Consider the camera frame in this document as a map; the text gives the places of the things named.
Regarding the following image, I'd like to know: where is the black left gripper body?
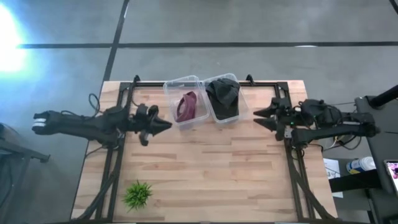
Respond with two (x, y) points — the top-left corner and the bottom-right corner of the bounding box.
(129, 103), (160, 147)

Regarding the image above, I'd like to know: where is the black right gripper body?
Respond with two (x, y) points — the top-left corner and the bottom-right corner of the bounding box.
(271, 96), (302, 141)

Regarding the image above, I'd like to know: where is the maroon cap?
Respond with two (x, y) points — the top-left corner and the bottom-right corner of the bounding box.
(175, 90), (198, 123)

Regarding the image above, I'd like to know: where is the black cap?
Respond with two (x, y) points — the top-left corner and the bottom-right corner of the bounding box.
(213, 98), (240, 122)

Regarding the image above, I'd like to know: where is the dark grey cap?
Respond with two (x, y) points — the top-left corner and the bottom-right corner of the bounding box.
(205, 77), (241, 107)

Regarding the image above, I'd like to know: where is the clear plastic container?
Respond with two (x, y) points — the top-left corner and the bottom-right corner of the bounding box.
(201, 72), (250, 125)
(162, 75), (211, 127)

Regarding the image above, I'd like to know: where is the small green artificial plant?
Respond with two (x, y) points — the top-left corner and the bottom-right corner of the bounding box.
(121, 180), (154, 213)

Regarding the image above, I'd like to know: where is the white paper sheet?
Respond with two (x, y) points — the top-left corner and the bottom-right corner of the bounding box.
(323, 157), (345, 199)

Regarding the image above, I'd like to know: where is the white bottle with blue label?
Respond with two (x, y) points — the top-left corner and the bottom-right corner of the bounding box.
(345, 156), (377, 175)

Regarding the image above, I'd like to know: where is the black side desk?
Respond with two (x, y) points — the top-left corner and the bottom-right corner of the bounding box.
(328, 85), (398, 224)

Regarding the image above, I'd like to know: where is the tablet with lit screen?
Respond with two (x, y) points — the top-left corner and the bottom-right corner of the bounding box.
(383, 159), (398, 196)

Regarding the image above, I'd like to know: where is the black metal stand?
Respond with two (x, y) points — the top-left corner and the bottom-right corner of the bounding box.
(0, 122), (51, 224)

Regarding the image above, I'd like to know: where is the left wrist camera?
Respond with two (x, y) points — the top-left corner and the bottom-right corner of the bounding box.
(139, 131), (154, 147)

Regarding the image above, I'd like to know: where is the black metal rig frame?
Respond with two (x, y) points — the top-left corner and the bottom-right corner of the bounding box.
(70, 74), (343, 223)

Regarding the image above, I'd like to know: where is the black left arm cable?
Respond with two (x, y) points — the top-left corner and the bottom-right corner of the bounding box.
(88, 93), (101, 118)

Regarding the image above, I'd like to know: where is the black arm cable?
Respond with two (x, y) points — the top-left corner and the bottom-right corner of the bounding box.
(88, 93), (101, 118)
(322, 134), (363, 152)

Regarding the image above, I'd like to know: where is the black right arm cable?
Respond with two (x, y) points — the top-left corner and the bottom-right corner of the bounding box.
(322, 134), (363, 152)

